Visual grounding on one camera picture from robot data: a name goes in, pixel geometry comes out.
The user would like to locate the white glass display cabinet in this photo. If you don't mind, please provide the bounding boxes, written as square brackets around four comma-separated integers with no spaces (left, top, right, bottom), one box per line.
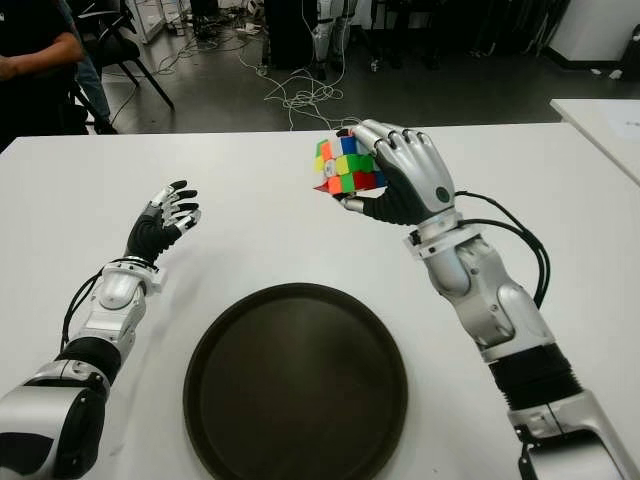
[122,0,166,44]

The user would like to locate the black chair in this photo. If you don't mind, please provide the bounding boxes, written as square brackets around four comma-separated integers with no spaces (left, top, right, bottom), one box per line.
[74,0,175,134]

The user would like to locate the seated person in black shirt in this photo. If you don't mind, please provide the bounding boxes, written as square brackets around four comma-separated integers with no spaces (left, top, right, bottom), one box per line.
[0,0,119,151]

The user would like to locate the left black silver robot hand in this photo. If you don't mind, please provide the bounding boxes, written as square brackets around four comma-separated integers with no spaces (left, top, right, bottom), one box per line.
[124,178,202,266]

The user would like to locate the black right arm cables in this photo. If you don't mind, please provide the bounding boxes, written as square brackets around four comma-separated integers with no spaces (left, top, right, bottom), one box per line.
[453,190,552,309]

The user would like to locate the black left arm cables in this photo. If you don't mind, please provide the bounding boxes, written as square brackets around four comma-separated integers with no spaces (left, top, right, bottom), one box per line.
[59,269,104,354]

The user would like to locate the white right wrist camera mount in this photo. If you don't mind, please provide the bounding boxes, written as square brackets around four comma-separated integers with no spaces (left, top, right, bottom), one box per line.
[404,212,486,261]

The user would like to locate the white cabinet with black base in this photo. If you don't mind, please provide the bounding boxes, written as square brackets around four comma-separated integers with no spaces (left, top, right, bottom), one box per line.
[548,0,640,64]

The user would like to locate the dark brown round plate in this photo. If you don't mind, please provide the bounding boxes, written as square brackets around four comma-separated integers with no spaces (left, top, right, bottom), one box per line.
[182,282,410,480]

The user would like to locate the white humanoid robot in background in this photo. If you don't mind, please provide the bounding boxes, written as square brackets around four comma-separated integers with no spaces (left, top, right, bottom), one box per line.
[309,0,359,71]

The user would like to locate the white tangled floor cable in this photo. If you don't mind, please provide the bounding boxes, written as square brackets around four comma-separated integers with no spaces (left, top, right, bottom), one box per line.
[238,49,364,131]

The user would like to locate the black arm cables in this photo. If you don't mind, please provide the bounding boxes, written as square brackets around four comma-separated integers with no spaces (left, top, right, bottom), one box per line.
[59,269,104,354]
[453,190,552,309]

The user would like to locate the multicoloured Rubik's cube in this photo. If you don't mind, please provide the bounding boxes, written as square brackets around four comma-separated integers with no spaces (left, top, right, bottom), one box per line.
[312,133,389,197]

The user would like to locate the white side table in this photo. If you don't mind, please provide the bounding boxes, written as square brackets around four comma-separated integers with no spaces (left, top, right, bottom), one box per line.
[548,98,640,184]

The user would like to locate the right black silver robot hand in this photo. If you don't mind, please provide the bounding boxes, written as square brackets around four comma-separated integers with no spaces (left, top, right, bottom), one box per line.
[335,118,459,227]

